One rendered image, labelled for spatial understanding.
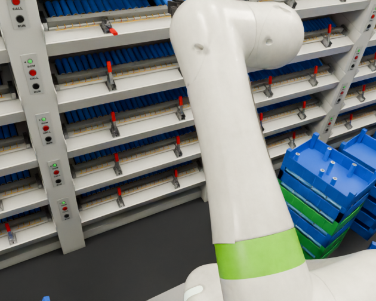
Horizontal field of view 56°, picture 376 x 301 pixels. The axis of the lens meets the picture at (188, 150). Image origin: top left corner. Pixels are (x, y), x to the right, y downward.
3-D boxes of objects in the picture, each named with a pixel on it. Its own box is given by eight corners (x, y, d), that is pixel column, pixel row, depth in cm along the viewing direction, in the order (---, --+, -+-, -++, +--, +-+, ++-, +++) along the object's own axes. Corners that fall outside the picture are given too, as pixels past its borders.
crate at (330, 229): (358, 212, 150) (366, 199, 145) (331, 236, 139) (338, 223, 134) (300, 172, 167) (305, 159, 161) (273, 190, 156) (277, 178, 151)
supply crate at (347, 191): (373, 186, 140) (382, 171, 134) (346, 209, 129) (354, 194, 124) (310, 146, 156) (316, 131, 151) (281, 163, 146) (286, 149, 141)
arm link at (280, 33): (307, 77, 62) (326, 9, 57) (249, 77, 56) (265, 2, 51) (257, 57, 72) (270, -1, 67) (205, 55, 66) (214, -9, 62)
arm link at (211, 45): (261, 228, 57) (313, 223, 47) (200, 244, 51) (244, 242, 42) (211, 23, 63) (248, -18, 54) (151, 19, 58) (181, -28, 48)
